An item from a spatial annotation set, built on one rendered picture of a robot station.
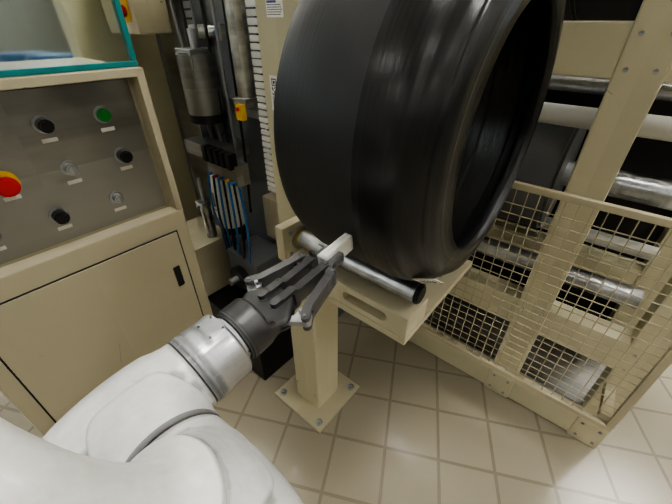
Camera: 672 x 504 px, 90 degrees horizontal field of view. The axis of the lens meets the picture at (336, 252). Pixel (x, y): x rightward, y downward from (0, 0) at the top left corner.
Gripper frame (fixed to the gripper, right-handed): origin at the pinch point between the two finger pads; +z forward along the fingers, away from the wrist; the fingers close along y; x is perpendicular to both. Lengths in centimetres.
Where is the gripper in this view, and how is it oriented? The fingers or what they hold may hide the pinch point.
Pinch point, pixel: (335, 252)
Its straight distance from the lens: 53.5
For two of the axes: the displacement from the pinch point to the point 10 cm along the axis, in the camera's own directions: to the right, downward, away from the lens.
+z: 6.4, -5.4, 5.5
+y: -7.6, -3.7, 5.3
